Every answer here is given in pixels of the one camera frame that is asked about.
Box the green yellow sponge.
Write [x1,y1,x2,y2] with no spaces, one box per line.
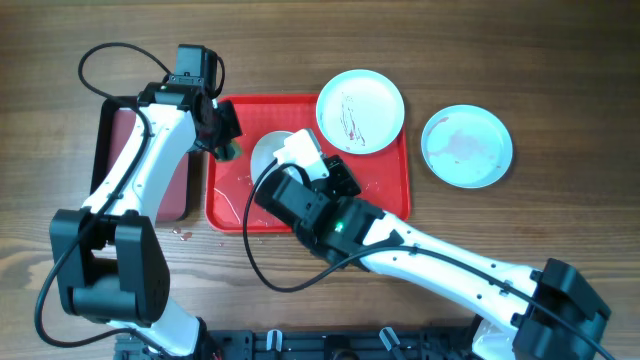
[214,141,243,162]

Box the white plate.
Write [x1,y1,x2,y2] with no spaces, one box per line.
[420,104,514,189]
[316,69,405,155]
[250,131,293,184]

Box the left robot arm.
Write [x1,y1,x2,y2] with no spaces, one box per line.
[34,44,242,359]

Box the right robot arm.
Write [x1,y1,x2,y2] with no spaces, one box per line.
[247,156,612,359]

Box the red plastic tray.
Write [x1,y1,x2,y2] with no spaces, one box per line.
[205,94,411,234]

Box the black tray with maroon liner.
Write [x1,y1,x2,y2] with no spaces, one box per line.
[90,100,190,222]

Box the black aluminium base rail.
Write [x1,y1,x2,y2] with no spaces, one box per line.
[113,325,481,360]

